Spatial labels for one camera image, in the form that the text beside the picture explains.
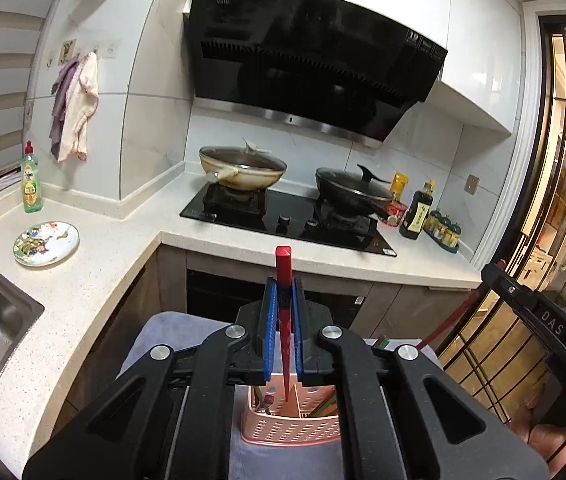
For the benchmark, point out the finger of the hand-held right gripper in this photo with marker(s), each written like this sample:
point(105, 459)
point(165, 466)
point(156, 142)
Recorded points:
point(505, 282)

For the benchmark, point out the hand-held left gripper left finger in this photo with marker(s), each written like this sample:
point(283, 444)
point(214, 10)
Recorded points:
point(270, 330)

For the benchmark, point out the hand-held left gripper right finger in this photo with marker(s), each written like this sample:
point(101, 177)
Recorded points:
point(299, 330)

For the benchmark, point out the red chopstick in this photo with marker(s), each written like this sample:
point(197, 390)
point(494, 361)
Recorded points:
point(450, 317)
point(283, 270)

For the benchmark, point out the pink perforated utensil basket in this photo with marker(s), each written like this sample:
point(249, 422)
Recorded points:
point(288, 427)

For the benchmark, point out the person's right hand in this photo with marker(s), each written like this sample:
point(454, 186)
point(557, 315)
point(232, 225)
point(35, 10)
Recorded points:
point(548, 435)

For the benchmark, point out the rack of spice jars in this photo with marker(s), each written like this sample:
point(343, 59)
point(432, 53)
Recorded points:
point(444, 232)

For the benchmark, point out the blue-grey plush cloth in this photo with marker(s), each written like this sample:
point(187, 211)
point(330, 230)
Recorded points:
point(173, 327)

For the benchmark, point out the dark soy sauce bottle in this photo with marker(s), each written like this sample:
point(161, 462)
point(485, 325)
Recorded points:
point(415, 217)

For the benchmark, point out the black gas stove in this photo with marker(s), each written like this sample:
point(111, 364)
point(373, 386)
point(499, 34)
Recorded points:
point(288, 210)

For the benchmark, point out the red seasoning container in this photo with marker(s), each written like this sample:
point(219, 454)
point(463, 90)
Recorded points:
point(396, 212)

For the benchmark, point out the glass door black lattice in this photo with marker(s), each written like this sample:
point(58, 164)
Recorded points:
point(563, 160)

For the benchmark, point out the yellow seasoning packet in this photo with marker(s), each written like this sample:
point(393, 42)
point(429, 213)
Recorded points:
point(399, 186)

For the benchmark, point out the black wok with lid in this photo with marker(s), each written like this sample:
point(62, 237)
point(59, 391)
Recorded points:
point(353, 192)

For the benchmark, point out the beige wok with lid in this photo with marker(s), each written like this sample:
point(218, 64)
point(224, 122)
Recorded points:
point(243, 170)

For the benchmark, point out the patterned ceramic plate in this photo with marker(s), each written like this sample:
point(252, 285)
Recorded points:
point(45, 244)

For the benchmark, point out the black range hood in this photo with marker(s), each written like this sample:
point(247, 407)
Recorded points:
point(313, 60)

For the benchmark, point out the green dish soap bottle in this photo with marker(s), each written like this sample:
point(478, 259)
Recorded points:
point(31, 185)

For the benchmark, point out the white pink hanging cloth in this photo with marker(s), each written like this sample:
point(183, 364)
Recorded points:
point(83, 110)

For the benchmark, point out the purple hanging cloth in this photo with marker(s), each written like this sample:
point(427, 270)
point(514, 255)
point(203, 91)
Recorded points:
point(63, 95)

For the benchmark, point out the brown wall socket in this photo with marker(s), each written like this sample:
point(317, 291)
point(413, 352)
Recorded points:
point(472, 184)

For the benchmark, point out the small wall sticker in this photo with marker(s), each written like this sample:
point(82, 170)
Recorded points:
point(67, 52)

